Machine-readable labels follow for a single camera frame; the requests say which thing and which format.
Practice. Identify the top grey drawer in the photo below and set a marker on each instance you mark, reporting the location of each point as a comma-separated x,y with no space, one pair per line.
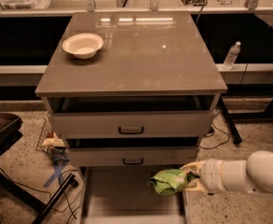
109,117

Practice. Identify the black table leg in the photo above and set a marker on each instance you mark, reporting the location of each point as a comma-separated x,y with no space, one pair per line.
231,125

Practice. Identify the grey drawer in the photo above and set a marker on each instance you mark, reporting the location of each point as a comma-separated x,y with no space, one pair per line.
122,195
109,117
133,151

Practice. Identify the clear plastic water bottle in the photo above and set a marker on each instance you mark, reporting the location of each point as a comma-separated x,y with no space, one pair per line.
232,55

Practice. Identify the middle grey drawer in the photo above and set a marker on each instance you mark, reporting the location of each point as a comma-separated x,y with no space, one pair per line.
133,151

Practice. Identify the wire basket with snacks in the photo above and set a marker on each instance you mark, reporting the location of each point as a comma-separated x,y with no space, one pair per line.
50,144

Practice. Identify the grey drawer cabinet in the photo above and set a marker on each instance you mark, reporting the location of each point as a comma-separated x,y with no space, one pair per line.
143,54

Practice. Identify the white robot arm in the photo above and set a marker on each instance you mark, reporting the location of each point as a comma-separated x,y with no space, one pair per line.
253,176

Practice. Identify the black chair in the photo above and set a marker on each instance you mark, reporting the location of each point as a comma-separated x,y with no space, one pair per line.
34,170

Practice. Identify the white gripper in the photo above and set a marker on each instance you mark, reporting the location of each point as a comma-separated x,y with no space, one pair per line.
212,175

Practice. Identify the white paper bowl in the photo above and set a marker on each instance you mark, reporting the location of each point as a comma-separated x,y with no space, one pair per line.
83,46

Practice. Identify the green rice chip bag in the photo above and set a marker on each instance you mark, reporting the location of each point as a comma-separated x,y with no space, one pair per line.
171,181

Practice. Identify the bottom grey drawer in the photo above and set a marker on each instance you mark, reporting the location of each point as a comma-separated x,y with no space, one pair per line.
122,195

